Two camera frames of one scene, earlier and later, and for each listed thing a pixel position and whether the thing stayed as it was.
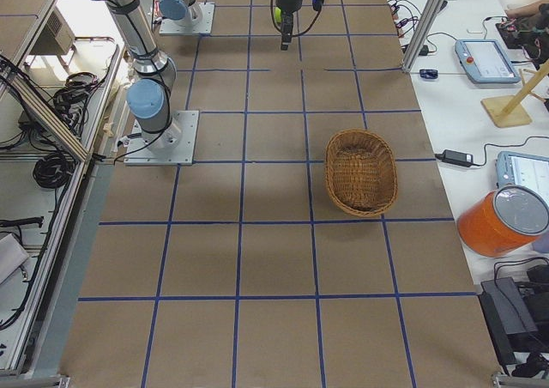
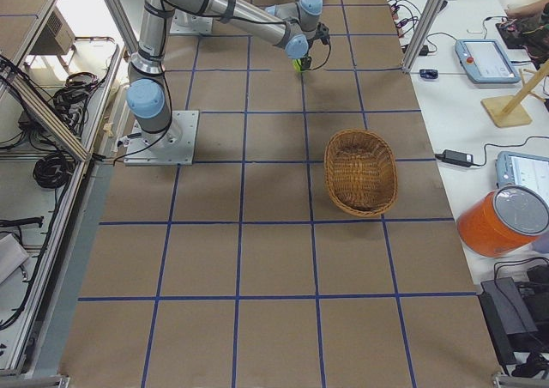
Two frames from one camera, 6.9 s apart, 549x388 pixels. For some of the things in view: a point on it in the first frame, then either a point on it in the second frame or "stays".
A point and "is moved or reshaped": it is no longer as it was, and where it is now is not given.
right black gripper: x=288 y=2 to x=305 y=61
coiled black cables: x=52 y=171 stays
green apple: x=278 y=15 is moved or reshaped
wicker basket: x=361 y=172 stays
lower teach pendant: x=524 y=170 stays
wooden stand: x=508 y=111 stays
